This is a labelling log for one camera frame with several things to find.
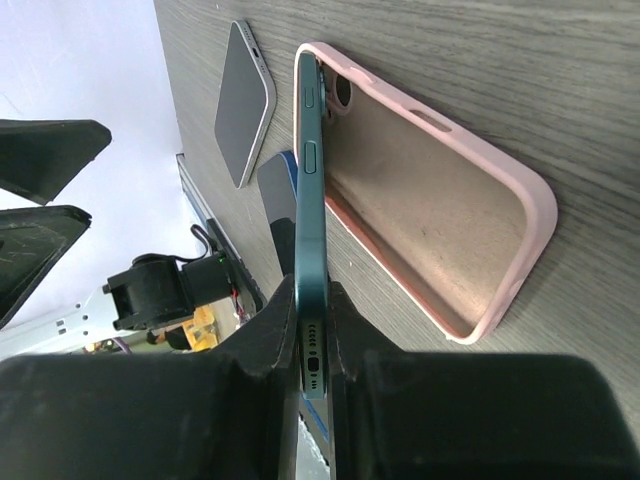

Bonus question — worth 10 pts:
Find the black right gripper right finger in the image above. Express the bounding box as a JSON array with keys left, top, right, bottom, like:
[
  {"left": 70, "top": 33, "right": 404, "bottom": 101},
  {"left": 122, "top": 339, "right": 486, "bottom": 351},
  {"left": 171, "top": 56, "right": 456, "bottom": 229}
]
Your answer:
[{"left": 327, "top": 282, "right": 639, "bottom": 479}]

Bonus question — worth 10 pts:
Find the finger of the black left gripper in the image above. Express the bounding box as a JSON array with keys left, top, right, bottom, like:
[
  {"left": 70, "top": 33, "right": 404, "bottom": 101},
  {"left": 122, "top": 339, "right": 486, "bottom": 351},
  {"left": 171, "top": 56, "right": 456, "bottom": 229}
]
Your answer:
[
  {"left": 1, "top": 119, "right": 112, "bottom": 205},
  {"left": 1, "top": 205, "right": 92, "bottom": 326}
]

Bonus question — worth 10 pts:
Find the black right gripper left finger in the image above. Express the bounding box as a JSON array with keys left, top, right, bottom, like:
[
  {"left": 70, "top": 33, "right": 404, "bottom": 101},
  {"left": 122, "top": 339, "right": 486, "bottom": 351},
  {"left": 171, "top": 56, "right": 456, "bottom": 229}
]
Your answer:
[{"left": 1, "top": 277, "right": 300, "bottom": 479}]

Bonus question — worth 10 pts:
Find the pink phone case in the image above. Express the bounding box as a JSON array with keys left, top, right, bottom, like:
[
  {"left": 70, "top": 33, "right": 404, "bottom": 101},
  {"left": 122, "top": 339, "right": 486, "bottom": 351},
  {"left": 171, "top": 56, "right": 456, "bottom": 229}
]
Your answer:
[{"left": 294, "top": 42, "right": 558, "bottom": 345}]

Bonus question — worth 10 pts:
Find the teal green smartphone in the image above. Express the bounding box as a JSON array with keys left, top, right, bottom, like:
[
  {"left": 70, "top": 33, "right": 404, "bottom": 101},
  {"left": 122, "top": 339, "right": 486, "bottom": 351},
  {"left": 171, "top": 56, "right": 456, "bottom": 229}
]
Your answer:
[{"left": 294, "top": 52, "right": 329, "bottom": 399}]

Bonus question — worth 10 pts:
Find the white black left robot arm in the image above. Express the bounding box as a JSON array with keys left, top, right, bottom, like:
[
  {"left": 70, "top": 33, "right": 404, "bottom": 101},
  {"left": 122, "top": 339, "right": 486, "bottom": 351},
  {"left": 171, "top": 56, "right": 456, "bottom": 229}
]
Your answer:
[{"left": 1, "top": 119, "right": 231, "bottom": 359}]

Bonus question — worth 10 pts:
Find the silver edged black smartphone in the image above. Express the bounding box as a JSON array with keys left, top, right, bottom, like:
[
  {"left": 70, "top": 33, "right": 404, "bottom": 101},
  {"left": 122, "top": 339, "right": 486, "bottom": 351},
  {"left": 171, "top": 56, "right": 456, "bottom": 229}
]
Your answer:
[{"left": 214, "top": 20, "right": 277, "bottom": 189}]

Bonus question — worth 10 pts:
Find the blue edged black smartphone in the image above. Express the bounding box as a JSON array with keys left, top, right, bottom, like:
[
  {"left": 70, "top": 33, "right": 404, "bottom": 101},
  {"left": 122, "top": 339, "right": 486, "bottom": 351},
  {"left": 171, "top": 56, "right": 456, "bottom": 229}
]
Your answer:
[{"left": 256, "top": 149, "right": 331, "bottom": 444}]

